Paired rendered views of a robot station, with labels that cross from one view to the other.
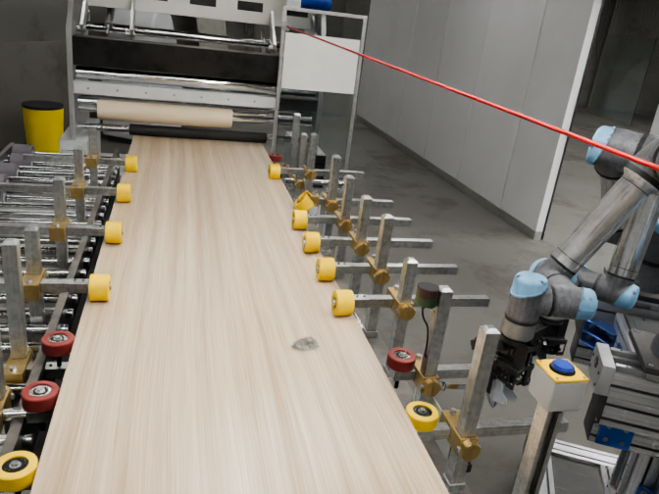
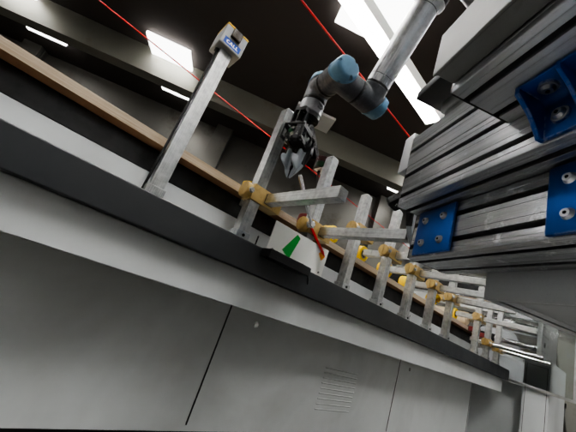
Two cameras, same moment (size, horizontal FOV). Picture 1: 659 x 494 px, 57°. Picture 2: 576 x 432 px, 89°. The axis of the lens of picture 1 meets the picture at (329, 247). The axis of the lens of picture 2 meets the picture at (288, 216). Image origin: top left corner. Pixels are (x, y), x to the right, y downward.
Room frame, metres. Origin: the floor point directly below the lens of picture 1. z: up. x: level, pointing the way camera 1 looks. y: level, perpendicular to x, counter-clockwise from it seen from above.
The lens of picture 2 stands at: (1.05, -1.21, 0.56)
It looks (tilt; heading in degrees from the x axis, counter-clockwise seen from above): 17 degrees up; 69
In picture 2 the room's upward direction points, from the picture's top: 20 degrees clockwise
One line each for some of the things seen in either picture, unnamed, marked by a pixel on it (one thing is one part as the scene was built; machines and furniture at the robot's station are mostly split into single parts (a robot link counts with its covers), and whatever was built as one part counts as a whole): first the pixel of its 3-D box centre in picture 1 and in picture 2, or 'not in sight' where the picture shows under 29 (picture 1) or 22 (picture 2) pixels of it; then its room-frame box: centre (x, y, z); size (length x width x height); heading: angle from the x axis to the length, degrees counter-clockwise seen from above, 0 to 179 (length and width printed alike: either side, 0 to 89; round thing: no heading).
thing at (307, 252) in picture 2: (432, 414); (300, 250); (1.46, -0.35, 0.75); 0.26 x 0.01 x 0.10; 16
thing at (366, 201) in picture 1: (358, 254); (411, 277); (2.20, -0.12, 0.91); 0.04 x 0.04 x 0.48; 16
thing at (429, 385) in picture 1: (422, 375); (313, 230); (1.50, -0.31, 0.84); 0.14 x 0.06 x 0.05; 16
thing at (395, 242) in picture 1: (372, 241); (429, 274); (2.26, -0.16, 0.95); 0.50 x 0.04 x 0.04; 106
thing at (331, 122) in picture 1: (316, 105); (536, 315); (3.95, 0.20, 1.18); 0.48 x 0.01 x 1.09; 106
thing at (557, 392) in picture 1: (556, 386); (228, 46); (0.99, -0.45, 1.18); 0.07 x 0.07 x 0.08; 16
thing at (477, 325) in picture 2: (309, 177); (477, 320); (3.17, 0.15, 0.93); 0.04 x 0.04 x 0.48; 16
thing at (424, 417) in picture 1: (419, 427); not in sight; (1.25, -0.27, 0.85); 0.08 x 0.08 x 0.11
